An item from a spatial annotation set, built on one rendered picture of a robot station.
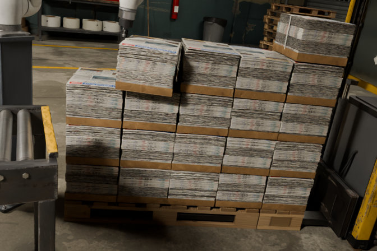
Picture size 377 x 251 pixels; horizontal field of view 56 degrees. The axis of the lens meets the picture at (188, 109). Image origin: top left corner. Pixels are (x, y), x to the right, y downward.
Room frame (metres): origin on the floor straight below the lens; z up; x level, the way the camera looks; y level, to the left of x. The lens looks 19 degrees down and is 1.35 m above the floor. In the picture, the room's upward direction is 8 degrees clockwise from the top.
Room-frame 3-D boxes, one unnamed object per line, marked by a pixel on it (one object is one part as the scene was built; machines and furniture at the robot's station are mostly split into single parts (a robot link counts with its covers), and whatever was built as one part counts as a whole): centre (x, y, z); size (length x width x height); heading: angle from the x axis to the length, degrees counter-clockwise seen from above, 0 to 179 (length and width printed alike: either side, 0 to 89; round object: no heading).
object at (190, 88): (2.01, -0.06, 0.86); 0.38 x 0.29 x 0.04; 7
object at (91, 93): (1.98, 0.08, 0.42); 1.17 x 0.39 x 0.83; 99
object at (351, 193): (2.15, -0.98, 0.20); 0.62 x 0.05 x 0.30; 9
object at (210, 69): (2.01, -0.06, 0.95); 0.38 x 0.29 x 0.23; 7
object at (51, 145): (1.18, 0.49, 0.81); 0.43 x 0.03 x 0.02; 26
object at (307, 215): (1.95, -0.48, 0.05); 1.05 x 0.10 x 0.04; 99
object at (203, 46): (2.01, -0.06, 1.06); 0.37 x 0.29 x 0.01; 7
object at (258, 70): (2.05, -0.35, 0.95); 0.38 x 0.29 x 0.23; 8
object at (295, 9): (8.41, -2.19, 0.65); 1.33 x 0.94 x 1.30; 120
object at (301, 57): (2.09, -0.64, 0.63); 0.38 x 0.29 x 0.97; 9
